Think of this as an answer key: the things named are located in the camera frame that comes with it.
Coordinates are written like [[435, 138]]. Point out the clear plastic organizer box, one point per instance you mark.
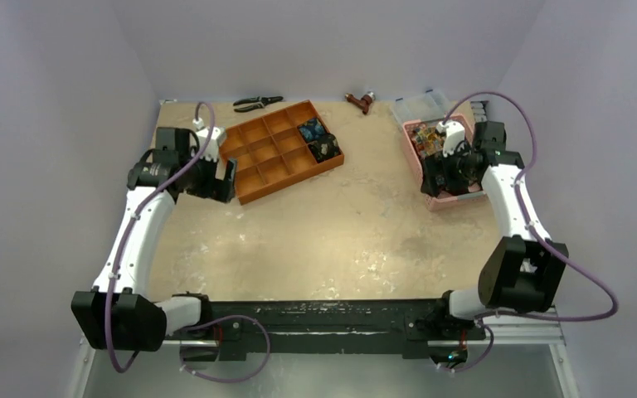
[[431, 105]]

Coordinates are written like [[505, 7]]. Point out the brown handled tool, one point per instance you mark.
[[363, 103]]

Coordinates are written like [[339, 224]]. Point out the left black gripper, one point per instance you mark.
[[216, 189]]

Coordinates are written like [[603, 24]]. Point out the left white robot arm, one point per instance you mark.
[[116, 312]]

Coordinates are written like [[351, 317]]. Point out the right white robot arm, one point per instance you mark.
[[521, 275]]

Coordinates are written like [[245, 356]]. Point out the colourful patterned tie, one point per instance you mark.
[[426, 139]]

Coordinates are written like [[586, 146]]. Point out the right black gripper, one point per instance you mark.
[[440, 174]]

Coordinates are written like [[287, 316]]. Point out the pink plastic basket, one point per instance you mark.
[[444, 200]]

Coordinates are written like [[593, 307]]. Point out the orange compartment tray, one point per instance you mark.
[[271, 153]]

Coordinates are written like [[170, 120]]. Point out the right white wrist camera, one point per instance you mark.
[[453, 133]]

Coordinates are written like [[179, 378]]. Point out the aluminium frame rail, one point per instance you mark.
[[528, 359]]

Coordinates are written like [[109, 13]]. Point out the black pliers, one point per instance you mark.
[[254, 103]]

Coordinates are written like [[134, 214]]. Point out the black rolled tie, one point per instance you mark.
[[324, 148]]

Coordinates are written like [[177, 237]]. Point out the blue rolled tie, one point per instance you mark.
[[312, 130]]

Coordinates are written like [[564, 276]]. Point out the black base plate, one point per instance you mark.
[[411, 328]]

